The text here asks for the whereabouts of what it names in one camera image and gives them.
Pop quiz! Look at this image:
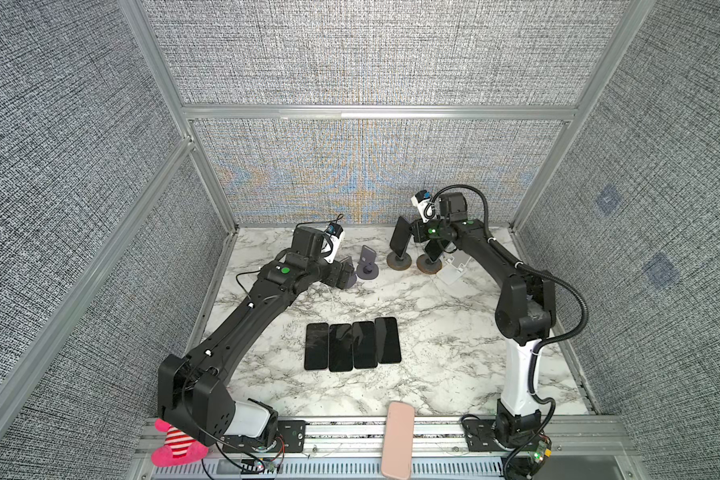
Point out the pink phone on rail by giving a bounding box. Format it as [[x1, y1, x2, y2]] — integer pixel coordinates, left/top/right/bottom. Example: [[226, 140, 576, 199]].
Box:
[[381, 401, 415, 480]]

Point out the pink white plush toy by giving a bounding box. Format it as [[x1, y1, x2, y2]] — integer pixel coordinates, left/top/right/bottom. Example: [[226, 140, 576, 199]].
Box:
[[151, 419, 208, 468]]

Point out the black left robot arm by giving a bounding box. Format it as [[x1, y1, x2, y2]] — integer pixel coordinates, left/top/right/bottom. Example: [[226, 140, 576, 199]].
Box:
[[157, 222, 354, 447]]

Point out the wooden round stand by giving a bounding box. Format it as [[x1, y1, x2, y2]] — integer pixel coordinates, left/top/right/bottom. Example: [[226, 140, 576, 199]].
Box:
[[386, 252, 412, 271], [416, 253, 442, 275]]

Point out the purple round stand left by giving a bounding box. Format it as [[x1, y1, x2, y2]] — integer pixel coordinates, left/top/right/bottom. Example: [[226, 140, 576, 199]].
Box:
[[338, 256, 357, 290]]

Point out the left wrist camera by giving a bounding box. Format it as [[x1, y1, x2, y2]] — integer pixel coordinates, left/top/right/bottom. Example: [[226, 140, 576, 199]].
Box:
[[321, 222, 344, 263]]

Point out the aluminium front rail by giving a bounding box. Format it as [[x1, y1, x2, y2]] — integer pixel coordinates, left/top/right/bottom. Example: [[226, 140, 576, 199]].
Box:
[[125, 415, 650, 479]]

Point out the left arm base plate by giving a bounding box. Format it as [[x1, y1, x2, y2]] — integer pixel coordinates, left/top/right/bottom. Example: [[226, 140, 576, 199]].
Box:
[[222, 420, 308, 456]]

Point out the white phone stand right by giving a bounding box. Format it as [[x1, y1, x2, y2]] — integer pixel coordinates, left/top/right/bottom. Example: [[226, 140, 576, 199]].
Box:
[[437, 250, 472, 285]]

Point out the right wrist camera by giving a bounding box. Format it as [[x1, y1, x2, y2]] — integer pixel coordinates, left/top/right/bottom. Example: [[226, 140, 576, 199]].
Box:
[[411, 190, 436, 223]]

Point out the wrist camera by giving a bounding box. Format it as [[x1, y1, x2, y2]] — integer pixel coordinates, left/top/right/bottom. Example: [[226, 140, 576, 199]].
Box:
[[321, 222, 344, 263], [411, 190, 436, 223]]

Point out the wooden round stand left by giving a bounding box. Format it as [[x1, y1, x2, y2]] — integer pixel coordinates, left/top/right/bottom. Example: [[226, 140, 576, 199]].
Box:
[[386, 252, 412, 271]]

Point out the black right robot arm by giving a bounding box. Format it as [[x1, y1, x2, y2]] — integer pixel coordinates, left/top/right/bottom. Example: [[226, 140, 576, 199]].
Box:
[[408, 184, 556, 450]]

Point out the phone with purple case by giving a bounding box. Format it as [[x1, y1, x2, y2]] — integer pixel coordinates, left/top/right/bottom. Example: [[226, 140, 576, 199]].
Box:
[[304, 322, 330, 371]]

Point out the wooden round stand right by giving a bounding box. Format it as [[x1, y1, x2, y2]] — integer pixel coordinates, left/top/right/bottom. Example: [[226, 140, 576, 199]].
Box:
[[416, 253, 442, 275]]

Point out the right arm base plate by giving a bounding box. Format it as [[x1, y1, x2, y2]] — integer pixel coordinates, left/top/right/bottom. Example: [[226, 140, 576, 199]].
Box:
[[461, 415, 553, 452]]

